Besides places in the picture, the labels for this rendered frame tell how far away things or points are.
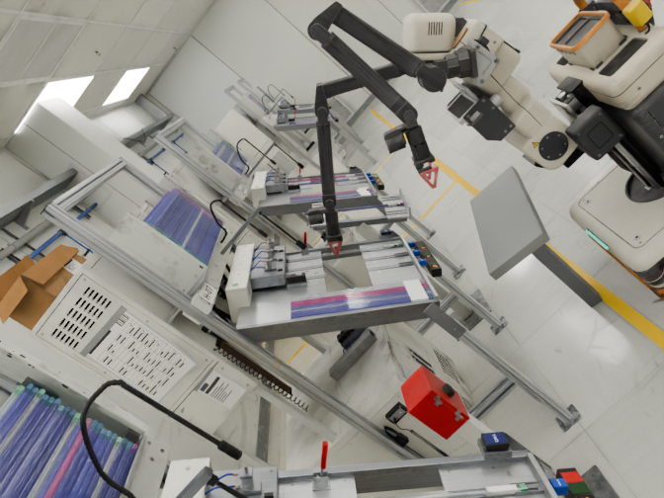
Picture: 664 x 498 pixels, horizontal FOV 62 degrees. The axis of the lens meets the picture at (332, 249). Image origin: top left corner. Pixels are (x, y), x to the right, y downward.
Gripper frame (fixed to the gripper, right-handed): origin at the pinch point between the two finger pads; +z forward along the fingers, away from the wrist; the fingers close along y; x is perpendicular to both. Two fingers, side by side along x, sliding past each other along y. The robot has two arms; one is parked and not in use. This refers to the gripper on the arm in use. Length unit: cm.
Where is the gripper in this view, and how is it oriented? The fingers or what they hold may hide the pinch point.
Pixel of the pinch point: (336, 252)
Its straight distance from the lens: 245.9
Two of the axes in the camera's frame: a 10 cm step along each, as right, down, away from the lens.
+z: 1.3, 9.3, 3.5
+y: 0.6, 3.5, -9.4
